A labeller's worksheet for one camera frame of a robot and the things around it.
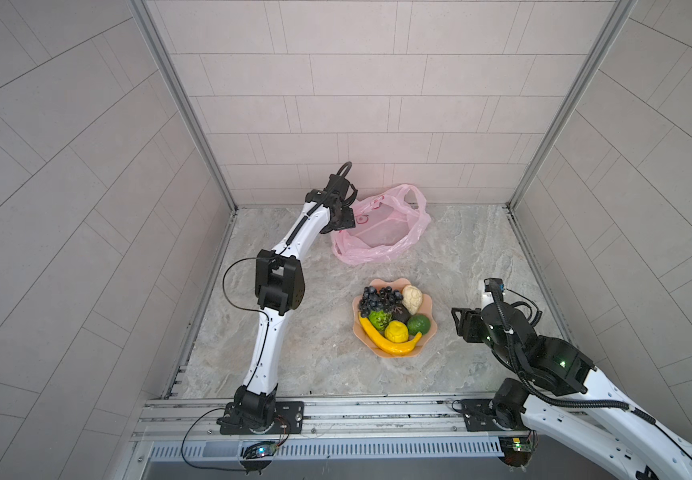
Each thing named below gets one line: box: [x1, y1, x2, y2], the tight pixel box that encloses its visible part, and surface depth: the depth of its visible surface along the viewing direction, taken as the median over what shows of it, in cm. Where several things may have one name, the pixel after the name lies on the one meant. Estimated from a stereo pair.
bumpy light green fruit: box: [368, 310, 392, 332], surface depth 82 cm
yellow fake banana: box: [358, 313, 422, 355], surface depth 80 cm
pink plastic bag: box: [330, 184, 432, 265], surface depth 103 cm
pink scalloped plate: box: [352, 278, 438, 358], surface depth 82 cm
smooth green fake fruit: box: [407, 314, 431, 336], surface depth 81 cm
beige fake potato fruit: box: [402, 285, 423, 315], surface depth 85 cm
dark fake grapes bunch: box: [359, 286, 403, 318], surface depth 82 cm
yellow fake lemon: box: [384, 320, 409, 343], surface depth 81 cm
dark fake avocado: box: [392, 304, 411, 325], surface depth 85 cm
